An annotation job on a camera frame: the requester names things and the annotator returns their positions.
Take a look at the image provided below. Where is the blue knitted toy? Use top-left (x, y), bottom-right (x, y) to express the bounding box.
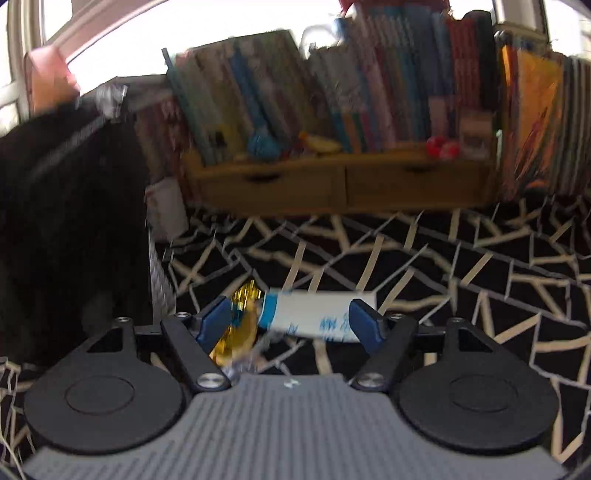
top-left (247, 127), bottom-right (282, 160)

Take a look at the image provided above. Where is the orange cover book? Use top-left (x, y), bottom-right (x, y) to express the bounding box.
top-left (496, 44), bottom-right (566, 201)

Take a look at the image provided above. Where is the red toy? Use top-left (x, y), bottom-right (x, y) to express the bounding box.
top-left (425, 136), bottom-right (462, 160)

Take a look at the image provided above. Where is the white blue packet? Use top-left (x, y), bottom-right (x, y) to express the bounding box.
top-left (257, 288), bottom-right (379, 344)

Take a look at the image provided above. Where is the row of grey books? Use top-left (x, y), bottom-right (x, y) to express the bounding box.
top-left (551, 53), bottom-right (591, 197)

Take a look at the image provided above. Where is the black lined trash bin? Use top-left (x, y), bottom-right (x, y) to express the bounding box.
top-left (0, 99), bottom-right (178, 370)

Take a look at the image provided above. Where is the yellow toy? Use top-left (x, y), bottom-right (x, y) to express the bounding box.
top-left (298, 131), bottom-right (342, 155)

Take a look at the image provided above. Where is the row of thin books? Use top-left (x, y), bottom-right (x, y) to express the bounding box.
top-left (134, 97), bottom-right (192, 185)

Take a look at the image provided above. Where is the wooden drawer shelf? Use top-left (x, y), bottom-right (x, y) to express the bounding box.
top-left (182, 143), bottom-right (497, 215)

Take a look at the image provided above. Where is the white framed window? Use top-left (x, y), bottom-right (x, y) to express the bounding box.
top-left (0, 0), bottom-right (171, 121)

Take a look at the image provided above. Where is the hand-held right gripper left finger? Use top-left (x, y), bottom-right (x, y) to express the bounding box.
top-left (85, 295), bottom-right (232, 392)

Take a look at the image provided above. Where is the black patterned cloth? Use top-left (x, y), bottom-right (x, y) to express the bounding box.
top-left (0, 194), bottom-right (591, 480)

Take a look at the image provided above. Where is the white cardboard box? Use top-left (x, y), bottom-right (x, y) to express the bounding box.
top-left (145, 178), bottom-right (190, 241)

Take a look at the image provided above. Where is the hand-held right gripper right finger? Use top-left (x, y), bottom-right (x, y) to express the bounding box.
top-left (348, 299), bottom-right (502, 392)

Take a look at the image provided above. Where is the row of colourful books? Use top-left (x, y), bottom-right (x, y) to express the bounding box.
top-left (161, 0), bottom-right (499, 164)

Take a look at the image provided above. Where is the gold blue candy wrapper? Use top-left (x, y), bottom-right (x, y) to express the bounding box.
top-left (209, 280), bottom-right (264, 379)

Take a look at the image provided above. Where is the small printed box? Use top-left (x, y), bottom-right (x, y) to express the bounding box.
top-left (459, 111), bottom-right (495, 160)

